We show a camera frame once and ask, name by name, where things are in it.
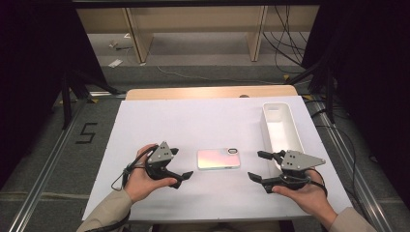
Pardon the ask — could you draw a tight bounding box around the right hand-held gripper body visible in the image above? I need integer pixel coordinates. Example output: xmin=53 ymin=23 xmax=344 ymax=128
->
xmin=272 ymin=149 xmax=327 ymax=191

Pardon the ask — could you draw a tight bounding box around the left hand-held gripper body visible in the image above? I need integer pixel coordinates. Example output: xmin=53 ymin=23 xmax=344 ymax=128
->
xmin=144 ymin=140 xmax=177 ymax=181

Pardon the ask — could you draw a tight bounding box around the white plastic storage bin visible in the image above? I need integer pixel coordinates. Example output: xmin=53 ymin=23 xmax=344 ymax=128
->
xmin=260 ymin=101 xmax=306 ymax=178

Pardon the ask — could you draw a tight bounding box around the person's left hand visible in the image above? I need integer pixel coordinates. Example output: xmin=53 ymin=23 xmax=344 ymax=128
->
xmin=124 ymin=143 xmax=178 ymax=204

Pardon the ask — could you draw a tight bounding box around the person's right hand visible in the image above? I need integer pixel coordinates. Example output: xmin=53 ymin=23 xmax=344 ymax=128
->
xmin=272 ymin=169 xmax=338 ymax=226

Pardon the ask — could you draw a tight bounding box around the white board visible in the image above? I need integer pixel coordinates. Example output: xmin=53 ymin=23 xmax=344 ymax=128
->
xmin=81 ymin=95 xmax=354 ymax=222

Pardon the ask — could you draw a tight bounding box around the wooden table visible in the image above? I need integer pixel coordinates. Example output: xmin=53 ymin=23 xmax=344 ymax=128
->
xmin=125 ymin=84 xmax=299 ymax=101

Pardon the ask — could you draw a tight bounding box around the black metal stand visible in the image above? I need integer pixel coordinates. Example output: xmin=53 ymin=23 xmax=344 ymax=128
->
xmin=52 ymin=69 xmax=122 ymax=130
xmin=284 ymin=61 xmax=337 ymax=125

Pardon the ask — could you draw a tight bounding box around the black curtain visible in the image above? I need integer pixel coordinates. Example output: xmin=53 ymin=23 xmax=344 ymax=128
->
xmin=301 ymin=0 xmax=410 ymax=207
xmin=0 ymin=0 xmax=107 ymax=188

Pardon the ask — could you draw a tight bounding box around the light wooden shelf unit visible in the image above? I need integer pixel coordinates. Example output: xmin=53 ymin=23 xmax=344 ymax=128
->
xmin=76 ymin=5 xmax=320 ymax=64

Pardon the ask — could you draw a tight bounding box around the left hand-held gripper black cable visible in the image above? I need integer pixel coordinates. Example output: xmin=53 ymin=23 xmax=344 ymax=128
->
xmin=84 ymin=144 xmax=160 ymax=232

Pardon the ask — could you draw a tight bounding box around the thin black floor cable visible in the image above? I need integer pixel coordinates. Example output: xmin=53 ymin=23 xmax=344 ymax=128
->
xmin=303 ymin=96 xmax=359 ymax=211

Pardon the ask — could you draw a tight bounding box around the aluminium floor rail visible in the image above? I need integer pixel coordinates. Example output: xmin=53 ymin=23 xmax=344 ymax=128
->
xmin=308 ymin=95 xmax=395 ymax=232
xmin=8 ymin=91 xmax=127 ymax=232

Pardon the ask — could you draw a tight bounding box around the bundle of black floor cables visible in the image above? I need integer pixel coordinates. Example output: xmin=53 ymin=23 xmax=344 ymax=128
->
xmin=262 ymin=5 xmax=310 ymax=75

